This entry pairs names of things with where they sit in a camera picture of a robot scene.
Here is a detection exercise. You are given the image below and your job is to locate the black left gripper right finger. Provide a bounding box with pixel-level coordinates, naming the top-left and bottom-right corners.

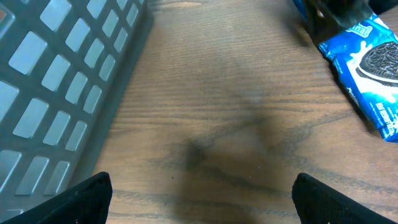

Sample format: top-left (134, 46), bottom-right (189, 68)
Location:
top-left (292, 173), bottom-right (395, 224)

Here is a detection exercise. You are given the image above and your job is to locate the blue Oreo cookie pack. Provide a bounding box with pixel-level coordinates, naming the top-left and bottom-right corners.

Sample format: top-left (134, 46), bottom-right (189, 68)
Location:
top-left (292, 0), bottom-right (398, 144)

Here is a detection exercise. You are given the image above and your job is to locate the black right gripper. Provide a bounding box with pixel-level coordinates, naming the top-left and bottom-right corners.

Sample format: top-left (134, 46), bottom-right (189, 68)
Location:
top-left (303, 0), bottom-right (397, 44)

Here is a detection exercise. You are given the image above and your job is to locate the grey plastic basket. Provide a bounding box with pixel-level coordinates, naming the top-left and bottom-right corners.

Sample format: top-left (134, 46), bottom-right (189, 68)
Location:
top-left (1, 0), bottom-right (153, 221)

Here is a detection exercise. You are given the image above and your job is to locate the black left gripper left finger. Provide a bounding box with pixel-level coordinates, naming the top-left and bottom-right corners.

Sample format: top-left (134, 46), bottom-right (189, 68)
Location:
top-left (2, 172), bottom-right (113, 224)

